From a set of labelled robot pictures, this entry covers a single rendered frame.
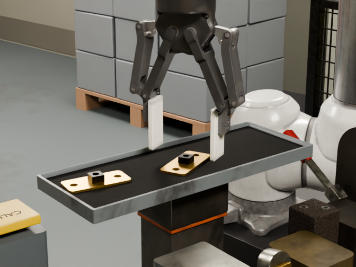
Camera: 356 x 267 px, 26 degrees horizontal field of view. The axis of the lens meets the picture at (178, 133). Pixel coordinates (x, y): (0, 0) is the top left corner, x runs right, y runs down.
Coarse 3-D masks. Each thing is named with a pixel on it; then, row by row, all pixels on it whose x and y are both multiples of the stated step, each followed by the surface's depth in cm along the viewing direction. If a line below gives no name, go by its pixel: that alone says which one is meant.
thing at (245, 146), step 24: (192, 144) 112; (240, 144) 112; (264, 144) 112; (288, 144) 112; (96, 168) 102; (120, 168) 102; (144, 168) 102; (216, 168) 102; (96, 192) 95; (120, 192) 95; (144, 192) 95
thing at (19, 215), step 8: (16, 200) 92; (0, 208) 90; (8, 208) 90; (16, 208) 90; (24, 208) 90; (0, 216) 88; (8, 216) 88; (16, 216) 88; (24, 216) 88; (32, 216) 88; (40, 216) 89; (0, 224) 86; (8, 224) 86; (16, 224) 87; (24, 224) 88; (32, 224) 88; (0, 232) 86; (8, 232) 87
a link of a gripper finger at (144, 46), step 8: (136, 24) 100; (144, 24) 100; (136, 32) 100; (144, 40) 100; (152, 40) 102; (136, 48) 101; (144, 48) 100; (152, 48) 103; (136, 56) 101; (144, 56) 101; (136, 64) 102; (144, 64) 102; (136, 72) 102; (144, 72) 103; (136, 80) 102; (144, 80) 104; (136, 88) 103
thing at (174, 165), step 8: (184, 152) 107; (192, 152) 107; (176, 160) 104; (184, 160) 103; (192, 160) 104; (200, 160) 104; (168, 168) 102; (176, 168) 102; (184, 168) 102; (192, 168) 102
